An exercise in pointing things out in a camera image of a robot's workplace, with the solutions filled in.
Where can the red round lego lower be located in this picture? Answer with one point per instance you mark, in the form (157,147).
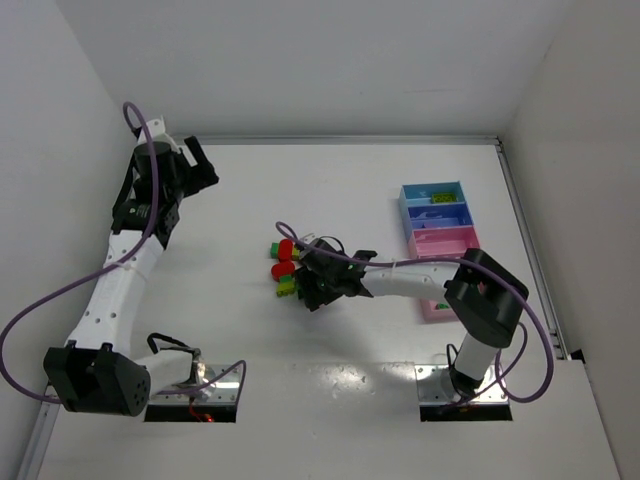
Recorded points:
(281,269)

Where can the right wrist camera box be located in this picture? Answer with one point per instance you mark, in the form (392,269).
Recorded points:
(308,238)

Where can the yellow-green lego brick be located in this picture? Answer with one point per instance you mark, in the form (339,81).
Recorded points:
(285,288)

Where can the yellow-green lego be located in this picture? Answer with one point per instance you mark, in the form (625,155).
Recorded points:
(444,198)

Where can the metal base plate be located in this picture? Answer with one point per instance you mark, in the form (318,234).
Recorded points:
(217,385)
(436,388)

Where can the large pink container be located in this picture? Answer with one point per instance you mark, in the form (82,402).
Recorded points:
(431,315)

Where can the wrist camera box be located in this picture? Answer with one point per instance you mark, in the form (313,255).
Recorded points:
(308,238)
(158,131)

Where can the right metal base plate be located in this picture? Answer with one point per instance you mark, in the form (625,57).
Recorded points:
(436,388)

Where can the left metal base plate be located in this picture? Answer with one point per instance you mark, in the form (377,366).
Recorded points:
(217,385)

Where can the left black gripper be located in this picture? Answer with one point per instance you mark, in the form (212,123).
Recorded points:
(198,167)

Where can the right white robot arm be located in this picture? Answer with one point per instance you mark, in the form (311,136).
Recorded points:
(485,297)

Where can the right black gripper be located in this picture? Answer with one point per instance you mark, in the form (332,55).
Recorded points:
(310,273)

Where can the red round lego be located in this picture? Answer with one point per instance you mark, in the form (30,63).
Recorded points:
(281,269)
(285,250)

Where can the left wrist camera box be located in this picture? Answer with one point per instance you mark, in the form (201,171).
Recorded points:
(158,131)

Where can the light blue container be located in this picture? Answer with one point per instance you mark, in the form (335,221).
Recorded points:
(418,195)

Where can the small pink container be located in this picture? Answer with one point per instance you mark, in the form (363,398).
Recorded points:
(442,242)

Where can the red round lego upper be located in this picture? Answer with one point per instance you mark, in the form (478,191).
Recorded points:
(285,250)

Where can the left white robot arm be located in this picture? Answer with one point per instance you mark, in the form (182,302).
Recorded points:
(94,372)

